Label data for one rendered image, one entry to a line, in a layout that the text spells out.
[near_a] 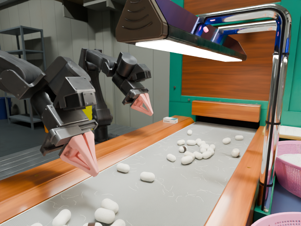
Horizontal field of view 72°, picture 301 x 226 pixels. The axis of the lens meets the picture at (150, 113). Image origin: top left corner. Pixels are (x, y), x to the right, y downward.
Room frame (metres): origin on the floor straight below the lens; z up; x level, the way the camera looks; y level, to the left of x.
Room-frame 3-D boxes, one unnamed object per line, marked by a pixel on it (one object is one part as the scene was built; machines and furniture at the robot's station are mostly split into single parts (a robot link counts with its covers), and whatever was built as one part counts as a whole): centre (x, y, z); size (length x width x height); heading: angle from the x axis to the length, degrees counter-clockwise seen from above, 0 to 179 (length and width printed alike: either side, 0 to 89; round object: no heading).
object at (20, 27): (3.94, 2.38, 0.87); 0.88 x 0.37 x 1.75; 58
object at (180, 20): (0.55, -0.15, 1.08); 0.62 x 0.08 x 0.07; 147
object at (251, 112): (0.95, -0.35, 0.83); 0.30 x 0.06 x 0.07; 57
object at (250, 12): (0.50, -0.22, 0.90); 0.20 x 0.19 x 0.45; 147
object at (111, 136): (0.95, 0.24, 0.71); 0.20 x 0.07 x 0.08; 148
